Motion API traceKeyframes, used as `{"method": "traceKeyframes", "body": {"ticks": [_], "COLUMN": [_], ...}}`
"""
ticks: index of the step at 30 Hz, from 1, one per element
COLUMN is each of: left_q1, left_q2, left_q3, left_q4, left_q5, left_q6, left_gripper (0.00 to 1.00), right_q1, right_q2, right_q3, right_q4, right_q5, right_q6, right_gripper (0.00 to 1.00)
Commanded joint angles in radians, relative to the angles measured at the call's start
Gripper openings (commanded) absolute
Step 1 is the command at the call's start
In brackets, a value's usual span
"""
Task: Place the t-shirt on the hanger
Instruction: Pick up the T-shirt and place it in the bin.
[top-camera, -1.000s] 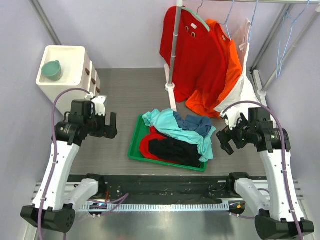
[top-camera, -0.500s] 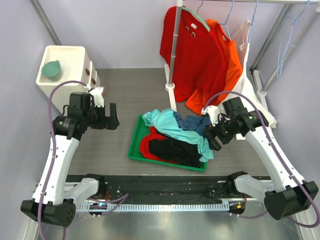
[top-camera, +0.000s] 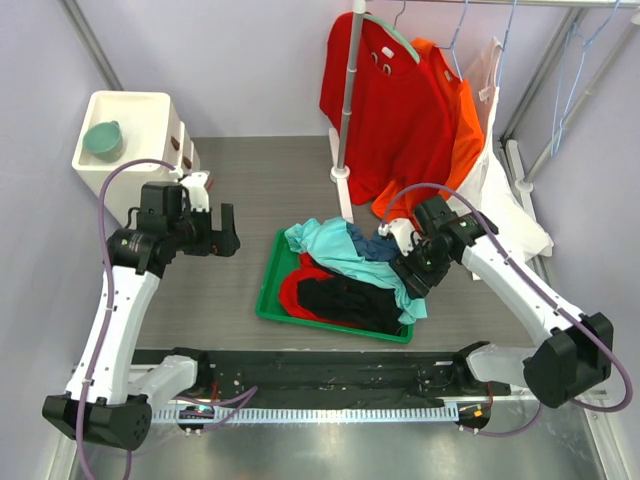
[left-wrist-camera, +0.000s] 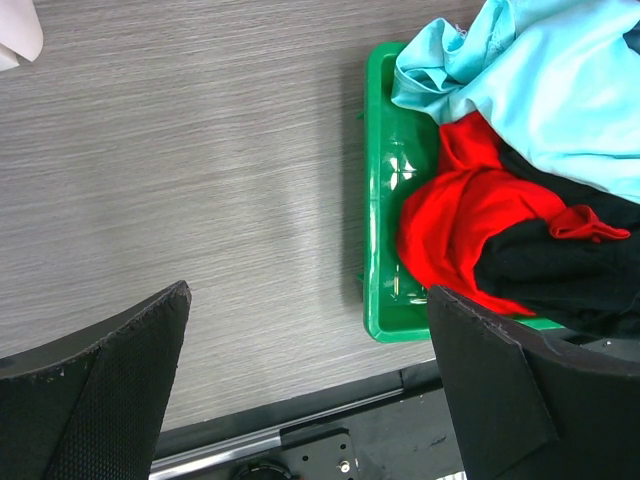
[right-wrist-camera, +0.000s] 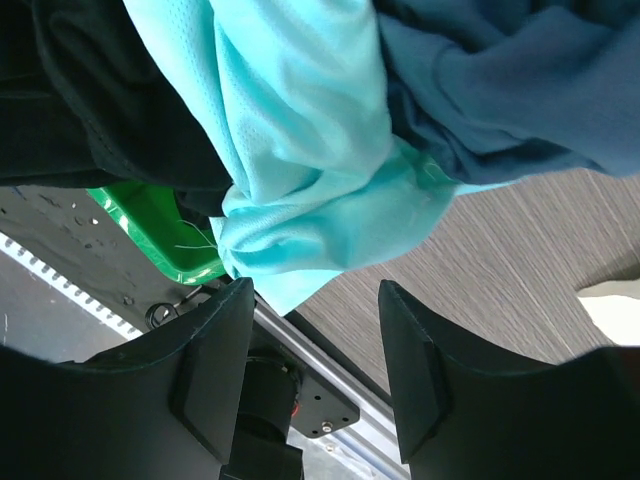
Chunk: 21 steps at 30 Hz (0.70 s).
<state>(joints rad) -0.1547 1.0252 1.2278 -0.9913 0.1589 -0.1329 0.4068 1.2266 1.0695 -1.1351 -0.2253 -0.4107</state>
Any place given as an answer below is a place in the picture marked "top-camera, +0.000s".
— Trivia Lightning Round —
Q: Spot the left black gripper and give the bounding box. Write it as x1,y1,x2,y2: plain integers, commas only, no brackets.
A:
168,202,239,257

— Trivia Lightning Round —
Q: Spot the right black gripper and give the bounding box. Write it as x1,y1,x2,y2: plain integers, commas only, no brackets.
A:
390,236,453,300

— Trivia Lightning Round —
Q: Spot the dark blue t shirt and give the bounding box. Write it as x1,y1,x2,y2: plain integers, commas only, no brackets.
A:
346,223,400,262

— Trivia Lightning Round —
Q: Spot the light teal t shirt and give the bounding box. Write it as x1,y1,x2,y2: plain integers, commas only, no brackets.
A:
284,217,428,325

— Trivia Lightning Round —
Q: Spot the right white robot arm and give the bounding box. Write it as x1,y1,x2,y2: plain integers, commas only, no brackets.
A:
378,196,613,408

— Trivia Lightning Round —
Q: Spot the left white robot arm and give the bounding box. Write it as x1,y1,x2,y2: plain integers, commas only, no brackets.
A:
42,182,240,451

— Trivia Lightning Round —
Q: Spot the hanging orange t shirt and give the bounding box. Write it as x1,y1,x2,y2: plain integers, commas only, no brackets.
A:
371,38,485,226

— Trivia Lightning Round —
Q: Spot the red t shirt in tray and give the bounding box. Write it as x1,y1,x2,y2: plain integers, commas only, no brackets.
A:
278,253,359,329

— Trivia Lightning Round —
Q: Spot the black t shirt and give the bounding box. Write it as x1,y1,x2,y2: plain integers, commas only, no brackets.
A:
297,276,403,336

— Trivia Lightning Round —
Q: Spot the hanging red t shirt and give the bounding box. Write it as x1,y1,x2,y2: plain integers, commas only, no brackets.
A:
345,21,452,206

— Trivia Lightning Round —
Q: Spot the green plastic hanger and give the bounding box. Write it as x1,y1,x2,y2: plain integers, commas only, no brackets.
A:
352,1,421,64

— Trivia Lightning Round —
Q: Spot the green plastic tray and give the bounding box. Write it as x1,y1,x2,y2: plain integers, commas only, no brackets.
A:
255,229,414,344

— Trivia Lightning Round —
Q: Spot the hanging white tank top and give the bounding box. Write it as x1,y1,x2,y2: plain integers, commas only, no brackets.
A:
458,38,554,261

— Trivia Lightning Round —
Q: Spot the white clothes rack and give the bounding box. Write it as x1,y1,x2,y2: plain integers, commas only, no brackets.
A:
327,0,640,225

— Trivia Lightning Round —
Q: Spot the white drawer cabinet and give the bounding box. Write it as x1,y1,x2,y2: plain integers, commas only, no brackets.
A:
71,90,201,225

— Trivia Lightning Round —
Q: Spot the teal cup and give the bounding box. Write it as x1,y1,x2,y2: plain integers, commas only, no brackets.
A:
82,120,124,162

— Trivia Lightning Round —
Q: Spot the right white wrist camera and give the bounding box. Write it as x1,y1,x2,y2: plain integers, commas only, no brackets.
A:
378,218,423,256

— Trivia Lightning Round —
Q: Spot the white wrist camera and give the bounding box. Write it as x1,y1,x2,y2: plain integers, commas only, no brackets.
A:
178,171,213,213
378,218,423,256

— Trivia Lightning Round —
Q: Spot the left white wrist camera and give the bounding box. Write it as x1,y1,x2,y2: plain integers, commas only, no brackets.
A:
178,171,213,213

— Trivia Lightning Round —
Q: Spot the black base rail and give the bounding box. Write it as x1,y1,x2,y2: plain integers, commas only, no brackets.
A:
197,350,511,410

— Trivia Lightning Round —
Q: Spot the white slotted cable duct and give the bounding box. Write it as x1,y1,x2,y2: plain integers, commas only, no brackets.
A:
152,403,459,425

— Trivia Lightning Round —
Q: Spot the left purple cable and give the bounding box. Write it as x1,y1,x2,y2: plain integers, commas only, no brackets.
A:
74,158,179,480

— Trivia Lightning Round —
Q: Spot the empty blue wire hanger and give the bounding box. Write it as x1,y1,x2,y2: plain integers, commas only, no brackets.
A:
549,1,621,159

